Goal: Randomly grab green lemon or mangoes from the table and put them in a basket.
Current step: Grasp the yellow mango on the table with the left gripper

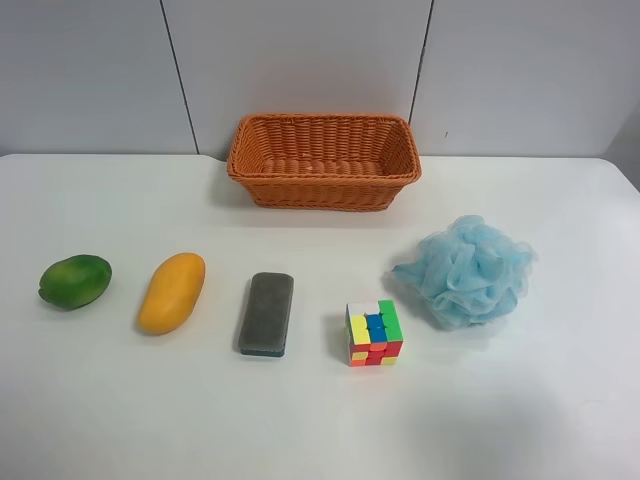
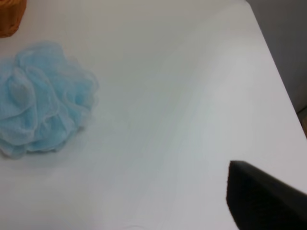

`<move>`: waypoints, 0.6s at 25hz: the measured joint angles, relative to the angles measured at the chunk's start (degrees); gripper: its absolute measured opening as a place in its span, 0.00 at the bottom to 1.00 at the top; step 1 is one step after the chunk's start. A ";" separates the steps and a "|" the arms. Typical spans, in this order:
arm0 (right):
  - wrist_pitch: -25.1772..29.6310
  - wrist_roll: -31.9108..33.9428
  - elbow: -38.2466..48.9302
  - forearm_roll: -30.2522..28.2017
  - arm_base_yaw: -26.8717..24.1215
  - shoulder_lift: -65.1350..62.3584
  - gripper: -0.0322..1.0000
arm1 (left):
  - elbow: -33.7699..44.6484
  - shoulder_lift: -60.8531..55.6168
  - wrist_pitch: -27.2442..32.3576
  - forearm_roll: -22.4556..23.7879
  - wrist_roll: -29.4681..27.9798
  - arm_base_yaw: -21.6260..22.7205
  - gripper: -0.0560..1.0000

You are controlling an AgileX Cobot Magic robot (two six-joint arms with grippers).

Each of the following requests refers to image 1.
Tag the green lemon fruit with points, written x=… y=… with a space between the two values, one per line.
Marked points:
x=75 y=282

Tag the multicoloured puzzle cube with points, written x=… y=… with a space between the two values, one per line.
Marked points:
x=374 y=333

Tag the grey whiteboard eraser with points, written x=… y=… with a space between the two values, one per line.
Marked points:
x=266 y=316

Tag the yellow mango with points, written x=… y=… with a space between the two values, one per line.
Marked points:
x=172 y=294

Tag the blue mesh bath sponge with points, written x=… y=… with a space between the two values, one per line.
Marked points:
x=467 y=275

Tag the orange woven basket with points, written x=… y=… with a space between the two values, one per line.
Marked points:
x=327 y=161

